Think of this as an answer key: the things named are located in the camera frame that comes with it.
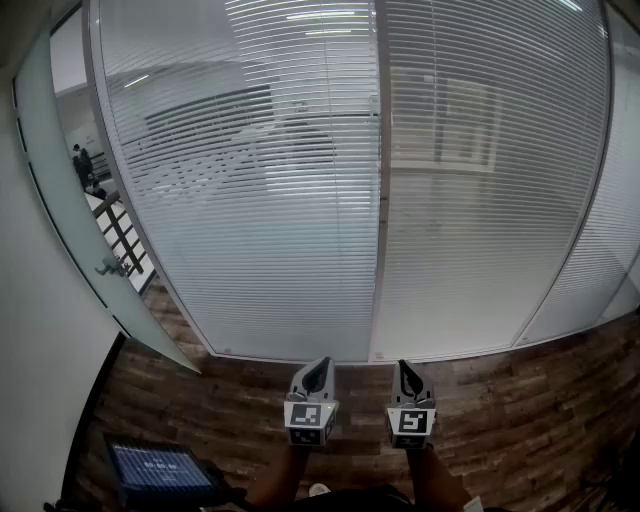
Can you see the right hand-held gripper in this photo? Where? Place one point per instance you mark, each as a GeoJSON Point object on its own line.
{"type": "Point", "coordinates": [410, 422]}

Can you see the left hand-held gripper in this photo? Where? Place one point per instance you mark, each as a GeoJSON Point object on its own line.
{"type": "Point", "coordinates": [305, 417]}

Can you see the white venetian blinds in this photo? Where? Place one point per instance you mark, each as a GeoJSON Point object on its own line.
{"type": "Point", "coordinates": [240, 210]}

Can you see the person's left forearm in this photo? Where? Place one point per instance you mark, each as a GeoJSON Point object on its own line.
{"type": "Point", "coordinates": [280, 475]}

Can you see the person's right forearm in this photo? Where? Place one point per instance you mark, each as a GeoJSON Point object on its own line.
{"type": "Point", "coordinates": [435, 475]}

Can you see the person's left white shoe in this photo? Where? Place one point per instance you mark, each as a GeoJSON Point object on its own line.
{"type": "Point", "coordinates": [318, 489]}

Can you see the person's black shorts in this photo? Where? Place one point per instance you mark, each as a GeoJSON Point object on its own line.
{"type": "Point", "coordinates": [350, 502]}

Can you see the black tablet with blue screen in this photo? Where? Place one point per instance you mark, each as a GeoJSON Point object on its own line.
{"type": "Point", "coordinates": [160, 467]}

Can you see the black metal railing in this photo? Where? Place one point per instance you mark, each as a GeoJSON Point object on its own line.
{"type": "Point", "coordinates": [111, 215]}

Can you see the frosted glass door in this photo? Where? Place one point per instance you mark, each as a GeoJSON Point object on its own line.
{"type": "Point", "coordinates": [75, 240]}

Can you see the grey metal partition post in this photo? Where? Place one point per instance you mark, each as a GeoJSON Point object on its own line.
{"type": "Point", "coordinates": [382, 125]}

